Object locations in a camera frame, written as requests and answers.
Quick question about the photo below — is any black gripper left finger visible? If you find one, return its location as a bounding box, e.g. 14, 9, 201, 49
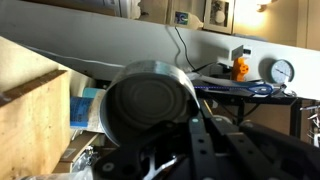
93, 114, 218, 180

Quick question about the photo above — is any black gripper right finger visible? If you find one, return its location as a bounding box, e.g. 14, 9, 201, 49
198, 99, 320, 180

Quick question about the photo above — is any silver tin can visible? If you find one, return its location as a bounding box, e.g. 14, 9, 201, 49
99, 59, 202, 148

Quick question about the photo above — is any tan cardboard box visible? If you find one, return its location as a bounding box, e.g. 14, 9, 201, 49
53, 131, 100, 174

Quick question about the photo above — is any round grey gauge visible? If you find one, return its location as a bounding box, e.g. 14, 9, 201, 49
269, 58, 296, 84

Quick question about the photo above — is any blue white cylindrical canister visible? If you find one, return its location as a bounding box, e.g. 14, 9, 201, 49
69, 87, 108, 134

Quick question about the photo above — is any white orange power strip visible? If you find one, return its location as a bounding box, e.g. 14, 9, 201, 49
218, 44, 253, 83

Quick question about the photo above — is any wooden cutting board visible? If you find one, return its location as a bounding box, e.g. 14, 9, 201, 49
0, 69, 73, 179

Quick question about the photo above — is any white jug blue label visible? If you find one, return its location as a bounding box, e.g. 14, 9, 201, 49
171, 10, 204, 30

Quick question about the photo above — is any white framed box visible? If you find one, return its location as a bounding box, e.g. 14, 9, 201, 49
203, 0, 236, 35

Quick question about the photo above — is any black frame wooden workbench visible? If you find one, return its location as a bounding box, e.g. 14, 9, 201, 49
193, 79, 320, 148

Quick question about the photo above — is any blue handled tool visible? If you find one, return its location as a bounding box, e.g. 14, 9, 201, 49
193, 82, 275, 96

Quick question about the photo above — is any thin black wall cable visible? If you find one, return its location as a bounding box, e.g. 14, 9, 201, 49
172, 25, 203, 74

